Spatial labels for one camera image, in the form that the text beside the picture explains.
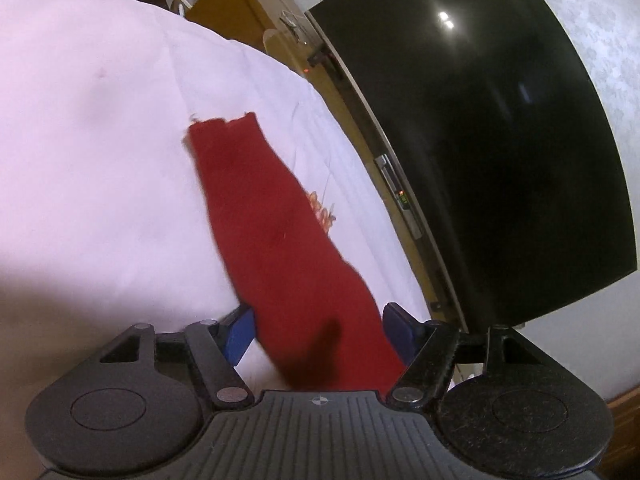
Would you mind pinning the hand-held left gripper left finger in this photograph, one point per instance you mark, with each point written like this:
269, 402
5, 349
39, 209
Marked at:
239, 334

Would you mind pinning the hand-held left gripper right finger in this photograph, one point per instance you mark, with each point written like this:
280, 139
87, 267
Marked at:
400, 327

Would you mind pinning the red small garment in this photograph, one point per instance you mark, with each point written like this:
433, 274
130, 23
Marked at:
280, 240

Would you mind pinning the silver set-top box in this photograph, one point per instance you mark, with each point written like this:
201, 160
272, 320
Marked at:
400, 195

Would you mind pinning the black flat television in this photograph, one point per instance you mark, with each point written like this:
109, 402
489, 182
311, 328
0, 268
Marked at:
480, 140

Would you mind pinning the white floral bed sheet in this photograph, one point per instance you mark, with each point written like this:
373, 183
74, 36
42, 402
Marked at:
100, 170

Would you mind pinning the small black device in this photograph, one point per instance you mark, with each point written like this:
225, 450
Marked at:
318, 59

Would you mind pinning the wooden television stand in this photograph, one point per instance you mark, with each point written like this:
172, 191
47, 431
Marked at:
235, 5

